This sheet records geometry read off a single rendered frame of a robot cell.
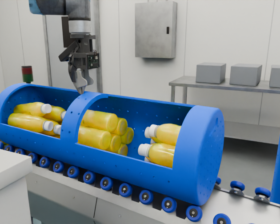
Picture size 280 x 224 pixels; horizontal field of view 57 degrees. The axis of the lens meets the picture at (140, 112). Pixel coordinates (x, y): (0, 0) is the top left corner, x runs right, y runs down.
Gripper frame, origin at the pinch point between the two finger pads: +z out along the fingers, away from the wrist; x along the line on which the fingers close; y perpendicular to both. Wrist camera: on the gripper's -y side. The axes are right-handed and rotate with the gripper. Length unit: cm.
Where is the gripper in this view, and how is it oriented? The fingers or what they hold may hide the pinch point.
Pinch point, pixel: (79, 90)
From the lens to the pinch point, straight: 98.8
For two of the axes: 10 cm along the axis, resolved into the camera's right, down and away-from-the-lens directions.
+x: 5.1, -2.3, 8.3
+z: 0.0, 9.6, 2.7
